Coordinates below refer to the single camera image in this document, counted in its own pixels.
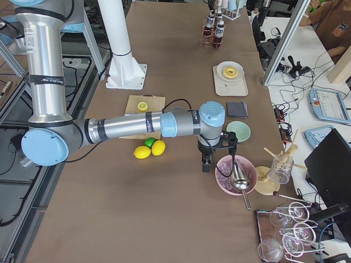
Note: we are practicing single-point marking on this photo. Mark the white plate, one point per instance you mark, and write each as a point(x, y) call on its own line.
point(224, 64)

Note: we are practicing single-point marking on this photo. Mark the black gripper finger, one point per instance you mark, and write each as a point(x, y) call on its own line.
point(210, 4)

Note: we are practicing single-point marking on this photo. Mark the clear ice cubes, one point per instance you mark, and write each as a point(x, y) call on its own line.
point(225, 170)

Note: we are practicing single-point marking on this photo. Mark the half lemon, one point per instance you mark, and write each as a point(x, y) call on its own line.
point(142, 106)

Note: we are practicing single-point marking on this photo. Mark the aluminium frame post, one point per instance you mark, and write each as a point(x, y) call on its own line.
point(291, 27)

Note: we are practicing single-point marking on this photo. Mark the white wire cup rack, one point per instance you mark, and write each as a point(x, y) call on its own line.
point(230, 8)

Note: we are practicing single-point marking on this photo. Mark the person in brown shirt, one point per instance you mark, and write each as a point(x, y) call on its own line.
point(332, 19)

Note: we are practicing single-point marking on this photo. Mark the bamboo cutting board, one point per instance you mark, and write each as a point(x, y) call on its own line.
point(155, 103)

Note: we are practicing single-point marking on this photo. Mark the pink bowl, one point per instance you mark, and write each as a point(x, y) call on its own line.
point(223, 189)

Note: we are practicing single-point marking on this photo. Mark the dark tea bottle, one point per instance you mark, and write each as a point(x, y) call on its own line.
point(210, 20)

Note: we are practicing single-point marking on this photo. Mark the tea bottle white cap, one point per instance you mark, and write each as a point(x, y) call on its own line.
point(218, 35)

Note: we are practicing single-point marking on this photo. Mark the cream serving tray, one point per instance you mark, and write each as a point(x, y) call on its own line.
point(226, 88)

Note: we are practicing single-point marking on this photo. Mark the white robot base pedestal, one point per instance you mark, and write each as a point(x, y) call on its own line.
point(124, 72)

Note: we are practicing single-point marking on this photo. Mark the green lime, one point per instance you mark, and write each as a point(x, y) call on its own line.
point(149, 142)

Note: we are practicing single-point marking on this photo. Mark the yellow lemon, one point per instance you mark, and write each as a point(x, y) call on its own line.
point(158, 147)
point(142, 152)

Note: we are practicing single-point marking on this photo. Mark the black glass tray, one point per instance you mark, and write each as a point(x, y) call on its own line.
point(267, 230)

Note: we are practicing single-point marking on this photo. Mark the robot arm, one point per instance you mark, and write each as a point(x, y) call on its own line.
point(53, 134)

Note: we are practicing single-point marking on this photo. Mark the black laptop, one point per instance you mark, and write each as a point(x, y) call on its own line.
point(329, 169)

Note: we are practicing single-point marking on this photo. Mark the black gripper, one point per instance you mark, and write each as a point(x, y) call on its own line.
point(204, 149)

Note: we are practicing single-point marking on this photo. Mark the green bowl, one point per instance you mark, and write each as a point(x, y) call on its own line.
point(241, 130)

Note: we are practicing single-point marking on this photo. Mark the teach pendant tablet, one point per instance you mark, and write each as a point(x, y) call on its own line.
point(328, 106)

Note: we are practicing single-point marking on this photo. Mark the steel ice scoop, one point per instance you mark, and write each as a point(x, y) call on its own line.
point(240, 182)

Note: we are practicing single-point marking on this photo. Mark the round wooden stand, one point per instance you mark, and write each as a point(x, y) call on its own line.
point(267, 187)

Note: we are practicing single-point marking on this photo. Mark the wine glass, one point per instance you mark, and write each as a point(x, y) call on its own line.
point(292, 245)
point(301, 231)
point(285, 216)
point(270, 250)

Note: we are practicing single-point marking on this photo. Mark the glazed donut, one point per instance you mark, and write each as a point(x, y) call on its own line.
point(230, 72)

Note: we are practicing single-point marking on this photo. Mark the copper wire bottle rack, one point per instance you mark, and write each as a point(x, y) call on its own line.
point(207, 36)

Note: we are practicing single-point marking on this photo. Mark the grey folded cloth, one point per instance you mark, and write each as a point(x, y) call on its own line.
point(237, 109)

